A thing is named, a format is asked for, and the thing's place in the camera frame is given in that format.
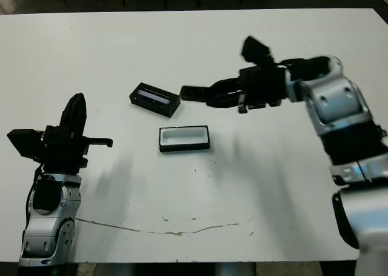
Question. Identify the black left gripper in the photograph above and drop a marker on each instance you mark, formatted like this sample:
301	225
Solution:
63	156

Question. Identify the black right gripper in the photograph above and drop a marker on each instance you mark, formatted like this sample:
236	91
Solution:
263	86

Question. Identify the black slim camera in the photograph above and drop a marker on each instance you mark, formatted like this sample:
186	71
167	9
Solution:
194	93

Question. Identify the black box lid silver print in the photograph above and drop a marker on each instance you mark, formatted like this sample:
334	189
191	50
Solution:
145	103

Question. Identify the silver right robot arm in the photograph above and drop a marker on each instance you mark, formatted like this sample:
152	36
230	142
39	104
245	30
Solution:
339	103

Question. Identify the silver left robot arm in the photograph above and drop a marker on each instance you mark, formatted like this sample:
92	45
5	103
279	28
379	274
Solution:
45	224

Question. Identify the black box base white insert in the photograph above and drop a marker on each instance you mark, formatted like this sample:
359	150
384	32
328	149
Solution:
182	136

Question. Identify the silver left robot leg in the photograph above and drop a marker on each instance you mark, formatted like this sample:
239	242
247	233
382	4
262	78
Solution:
124	271

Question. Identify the silver robot leg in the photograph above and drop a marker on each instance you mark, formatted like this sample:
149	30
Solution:
124	271
236	271

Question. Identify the silver right robot leg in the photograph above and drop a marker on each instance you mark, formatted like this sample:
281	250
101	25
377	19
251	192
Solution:
236	271

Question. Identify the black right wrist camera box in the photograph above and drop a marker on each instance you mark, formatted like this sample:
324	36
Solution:
256	50

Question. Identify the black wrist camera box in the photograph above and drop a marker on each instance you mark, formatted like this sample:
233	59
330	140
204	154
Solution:
25	142
256	50

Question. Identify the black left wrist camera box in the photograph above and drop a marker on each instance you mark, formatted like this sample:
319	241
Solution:
25	142

